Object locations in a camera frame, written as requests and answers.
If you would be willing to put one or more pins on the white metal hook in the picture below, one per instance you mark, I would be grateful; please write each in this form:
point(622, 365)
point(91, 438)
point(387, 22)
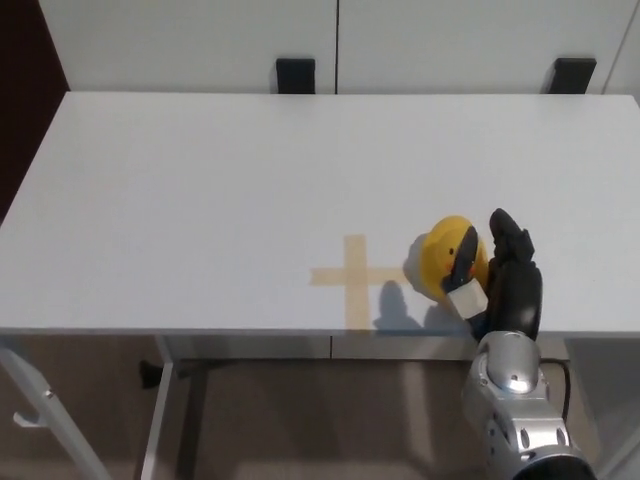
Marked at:
point(25, 421)

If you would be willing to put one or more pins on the white inner desk leg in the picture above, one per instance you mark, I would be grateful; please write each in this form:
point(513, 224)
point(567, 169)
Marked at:
point(159, 425)

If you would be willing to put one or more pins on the white wide desk leg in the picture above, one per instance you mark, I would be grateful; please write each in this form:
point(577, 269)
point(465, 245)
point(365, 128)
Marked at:
point(610, 400)

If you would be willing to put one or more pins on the black wall bracket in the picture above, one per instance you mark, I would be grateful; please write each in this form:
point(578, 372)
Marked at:
point(296, 76)
point(574, 76)

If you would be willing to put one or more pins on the white slanted desk leg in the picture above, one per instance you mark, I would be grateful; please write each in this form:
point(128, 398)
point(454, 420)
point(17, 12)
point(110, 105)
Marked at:
point(50, 425)

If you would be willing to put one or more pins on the long beige tape strip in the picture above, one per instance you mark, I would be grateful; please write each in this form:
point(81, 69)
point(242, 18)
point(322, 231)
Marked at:
point(357, 305)

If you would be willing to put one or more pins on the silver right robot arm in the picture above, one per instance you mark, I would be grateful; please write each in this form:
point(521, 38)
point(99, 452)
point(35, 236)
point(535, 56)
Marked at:
point(515, 400)

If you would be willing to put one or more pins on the right black wall bracket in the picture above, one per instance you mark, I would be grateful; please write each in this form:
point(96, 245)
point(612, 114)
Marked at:
point(574, 76)

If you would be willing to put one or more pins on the yellow rubber duck toy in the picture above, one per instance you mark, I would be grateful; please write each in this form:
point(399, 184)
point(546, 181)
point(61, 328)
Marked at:
point(440, 250)

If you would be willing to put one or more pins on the grey desk crossbar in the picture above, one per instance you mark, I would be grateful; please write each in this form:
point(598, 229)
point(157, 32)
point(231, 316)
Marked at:
point(325, 366)

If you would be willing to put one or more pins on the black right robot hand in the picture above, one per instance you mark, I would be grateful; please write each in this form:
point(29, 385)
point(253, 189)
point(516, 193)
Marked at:
point(517, 295)

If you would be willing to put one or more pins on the left black wall bracket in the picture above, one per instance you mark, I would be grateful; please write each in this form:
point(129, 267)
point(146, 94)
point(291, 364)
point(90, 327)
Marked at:
point(296, 76)

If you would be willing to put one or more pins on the white cabinet door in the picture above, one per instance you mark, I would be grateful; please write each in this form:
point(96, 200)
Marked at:
point(190, 45)
point(450, 45)

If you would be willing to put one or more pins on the black desk foot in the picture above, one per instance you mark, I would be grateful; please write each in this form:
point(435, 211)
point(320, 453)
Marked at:
point(149, 375)

